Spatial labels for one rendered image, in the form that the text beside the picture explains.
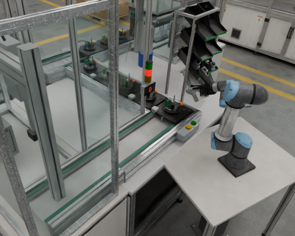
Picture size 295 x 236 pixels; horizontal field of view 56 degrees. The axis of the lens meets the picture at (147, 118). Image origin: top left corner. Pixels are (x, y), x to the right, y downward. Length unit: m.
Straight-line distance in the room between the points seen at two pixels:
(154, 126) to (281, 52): 4.20
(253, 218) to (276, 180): 0.92
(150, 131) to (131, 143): 0.20
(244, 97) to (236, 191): 0.63
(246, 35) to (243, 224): 4.16
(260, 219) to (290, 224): 0.27
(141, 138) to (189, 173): 0.42
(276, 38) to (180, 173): 4.44
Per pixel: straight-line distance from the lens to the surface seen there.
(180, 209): 2.79
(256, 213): 2.99
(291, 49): 5.92
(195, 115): 2.24
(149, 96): 2.34
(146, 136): 2.05
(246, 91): 1.59
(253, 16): 6.02
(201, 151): 2.08
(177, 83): 2.84
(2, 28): 0.86
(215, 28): 2.31
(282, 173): 2.16
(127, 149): 1.94
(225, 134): 1.81
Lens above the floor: 2.26
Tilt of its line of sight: 37 degrees down
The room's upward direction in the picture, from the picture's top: 4 degrees clockwise
